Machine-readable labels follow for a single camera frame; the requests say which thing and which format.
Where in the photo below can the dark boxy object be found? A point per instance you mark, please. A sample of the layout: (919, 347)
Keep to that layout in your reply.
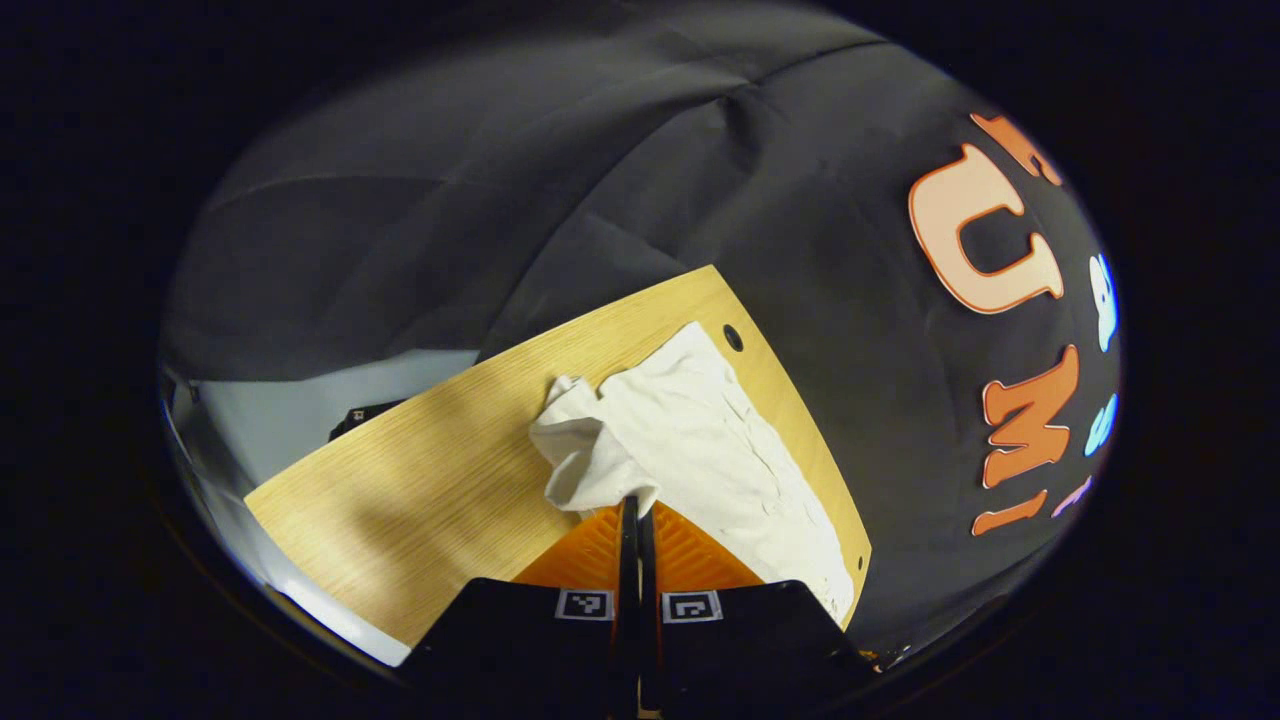
(365, 414)

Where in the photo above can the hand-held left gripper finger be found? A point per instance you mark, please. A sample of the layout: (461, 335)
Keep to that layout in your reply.
(628, 580)
(649, 580)

